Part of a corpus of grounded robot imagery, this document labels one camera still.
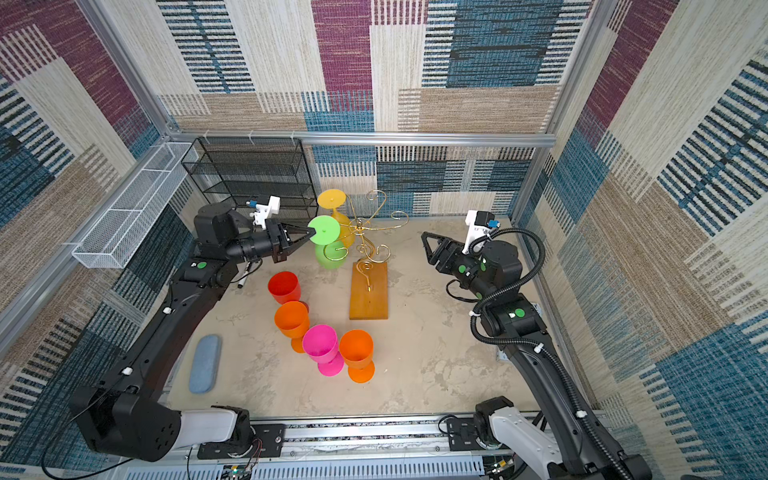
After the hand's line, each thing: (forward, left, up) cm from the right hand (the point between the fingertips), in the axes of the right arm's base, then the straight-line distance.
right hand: (428, 242), depth 68 cm
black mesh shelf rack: (+46, +57, -12) cm, 74 cm away
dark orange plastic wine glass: (-14, +18, -25) cm, 34 cm away
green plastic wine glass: (+1, +23, -3) cm, 23 cm away
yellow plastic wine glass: (+17, +23, -1) cm, 28 cm away
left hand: (+2, +25, +3) cm, 25 cm away
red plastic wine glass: (+2, +38, -20) cm, 43 cm away
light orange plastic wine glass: (-6, +36, -24) cm, 43 cm away
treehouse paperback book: (-14, -22, -34) cm, 43 cm away
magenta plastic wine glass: (-13, +27, -24) cm, 39 cm away
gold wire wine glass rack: (+10, +16, -28) cm, 34 cm away
